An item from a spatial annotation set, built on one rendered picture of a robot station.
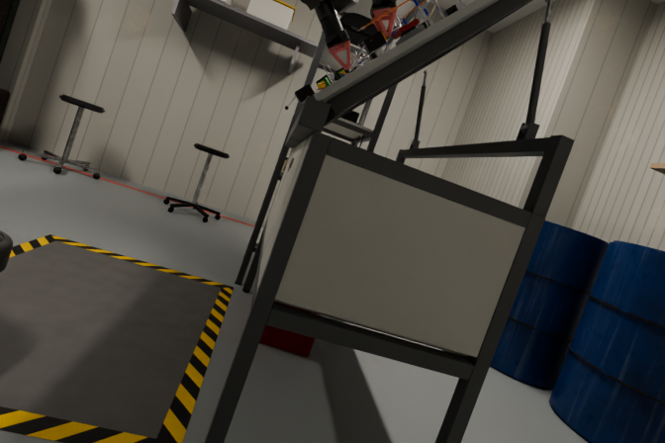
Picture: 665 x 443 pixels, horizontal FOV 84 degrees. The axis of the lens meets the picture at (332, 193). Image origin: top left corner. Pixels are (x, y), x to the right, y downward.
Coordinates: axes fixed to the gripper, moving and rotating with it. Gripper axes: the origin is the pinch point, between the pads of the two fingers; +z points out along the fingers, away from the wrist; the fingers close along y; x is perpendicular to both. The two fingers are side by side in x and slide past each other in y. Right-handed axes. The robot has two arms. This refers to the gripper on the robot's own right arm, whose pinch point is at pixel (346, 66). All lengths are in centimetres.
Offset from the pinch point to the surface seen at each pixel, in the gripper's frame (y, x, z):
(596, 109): 215, -185, 89
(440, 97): 344, -96, 38
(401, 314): -39, 10, 61
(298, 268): -42, 27, 40
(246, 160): 279, 134, 18
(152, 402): -38, 79, 63
